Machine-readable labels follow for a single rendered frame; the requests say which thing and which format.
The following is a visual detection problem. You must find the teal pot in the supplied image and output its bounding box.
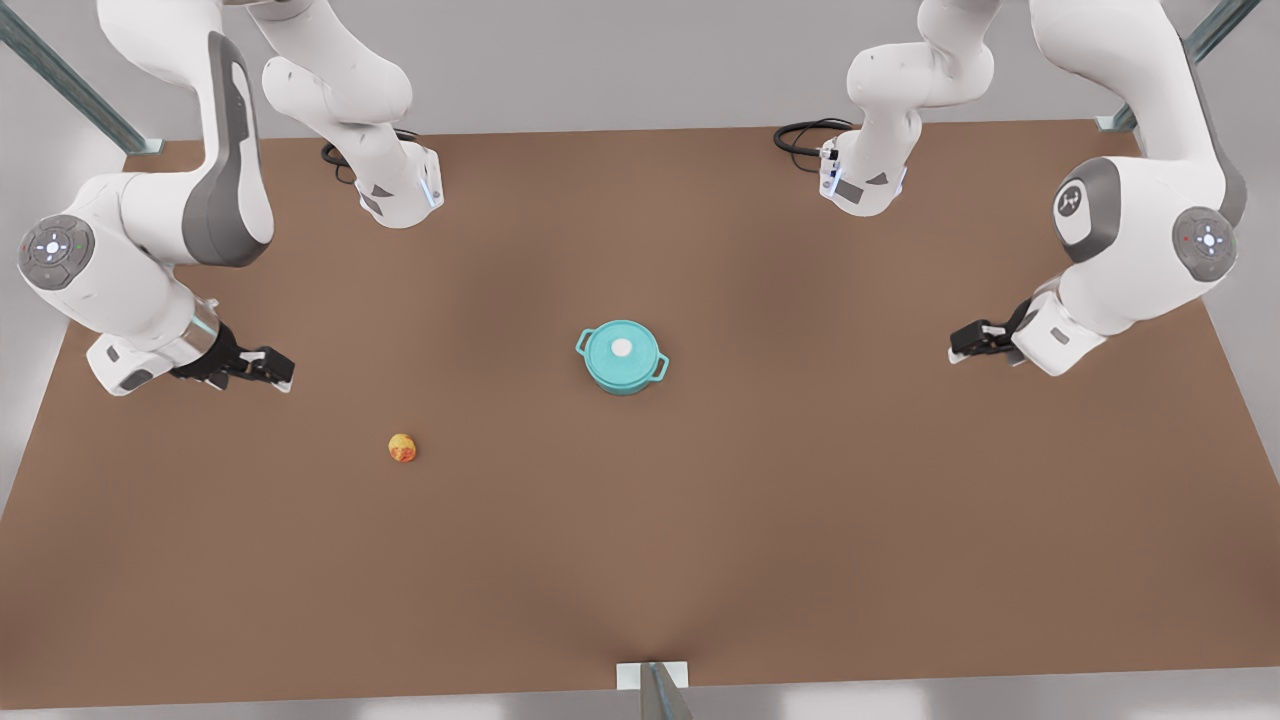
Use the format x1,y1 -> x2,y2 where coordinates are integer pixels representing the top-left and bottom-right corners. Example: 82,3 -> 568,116
575,320 -> 671,397

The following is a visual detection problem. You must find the teal pot lid white knob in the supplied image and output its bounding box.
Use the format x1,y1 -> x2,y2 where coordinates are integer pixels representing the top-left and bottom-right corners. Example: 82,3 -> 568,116
584,320 -> 660,389

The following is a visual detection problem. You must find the black cable loop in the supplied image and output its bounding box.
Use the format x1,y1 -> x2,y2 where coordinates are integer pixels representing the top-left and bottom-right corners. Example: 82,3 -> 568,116
320,129 -> 421,185
773,118 -> 857,173

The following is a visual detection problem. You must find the silver frame post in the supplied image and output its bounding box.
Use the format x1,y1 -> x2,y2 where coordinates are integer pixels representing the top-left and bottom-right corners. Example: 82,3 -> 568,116
0,5 -> 165,157
1095,0 -> 1263,134
616,660 -> 693,720

